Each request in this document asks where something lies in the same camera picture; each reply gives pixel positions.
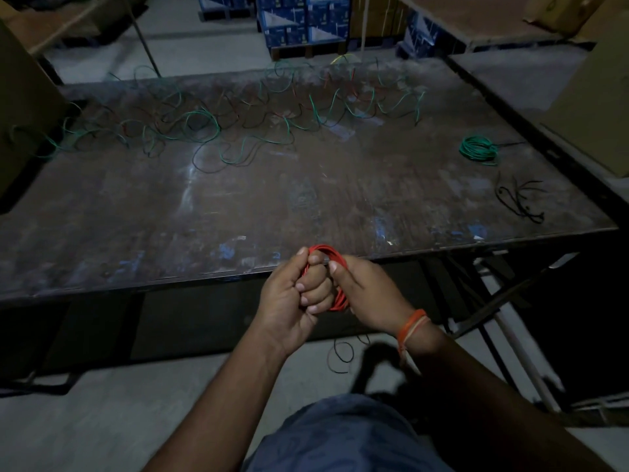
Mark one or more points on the orange thread wristband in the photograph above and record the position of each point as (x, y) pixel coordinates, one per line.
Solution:
(410, 326)

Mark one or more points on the stack of blue printed boxes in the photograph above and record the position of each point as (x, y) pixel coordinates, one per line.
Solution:
(302, 19)

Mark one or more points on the person's right hand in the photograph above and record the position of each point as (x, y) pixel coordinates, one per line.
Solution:
(373, 294)

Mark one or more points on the flattened cardboard sheets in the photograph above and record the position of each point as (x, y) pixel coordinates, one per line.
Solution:
(570, 12)

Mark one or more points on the wooden table with metal leg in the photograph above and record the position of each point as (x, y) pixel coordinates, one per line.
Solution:
(64, 19)

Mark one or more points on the brown wooden table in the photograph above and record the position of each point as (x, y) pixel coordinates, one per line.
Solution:
(471, 17)

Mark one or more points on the blue cartons under table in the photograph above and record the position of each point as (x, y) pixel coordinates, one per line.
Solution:
(422, 36)

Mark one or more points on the person's left hand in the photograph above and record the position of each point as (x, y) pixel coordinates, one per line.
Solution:
(282, 302)

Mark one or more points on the brown cardboard carton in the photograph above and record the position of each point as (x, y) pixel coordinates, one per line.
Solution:
(376, 14)

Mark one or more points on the person's right thumb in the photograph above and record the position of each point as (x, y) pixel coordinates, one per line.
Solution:
(339, 274)

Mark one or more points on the person's left forearm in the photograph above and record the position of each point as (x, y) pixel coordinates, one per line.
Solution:
(226, 407)

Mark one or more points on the white pipe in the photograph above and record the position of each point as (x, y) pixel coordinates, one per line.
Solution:
(526, 361)

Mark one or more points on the person's left thumb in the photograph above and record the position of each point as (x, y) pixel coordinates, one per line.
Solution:
(311, 256)

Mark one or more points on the dark cardboard box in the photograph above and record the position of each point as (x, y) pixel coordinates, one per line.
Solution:
(24, 103)

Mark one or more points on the wooden pallet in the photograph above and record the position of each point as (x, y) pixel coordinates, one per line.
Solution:
(309, 50)

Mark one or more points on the large tan cardboard box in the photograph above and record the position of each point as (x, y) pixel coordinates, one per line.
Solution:
(592, 108)

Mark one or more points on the blue denim shorts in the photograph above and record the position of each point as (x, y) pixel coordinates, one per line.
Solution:
(344, 437)

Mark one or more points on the dark metal work table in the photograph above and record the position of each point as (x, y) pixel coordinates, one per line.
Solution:
(295, 191)

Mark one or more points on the person's right forearm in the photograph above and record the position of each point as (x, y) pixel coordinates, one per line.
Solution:
(491, 412)

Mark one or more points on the small stack of blue cartons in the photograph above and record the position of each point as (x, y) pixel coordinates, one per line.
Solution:
(223, 3)

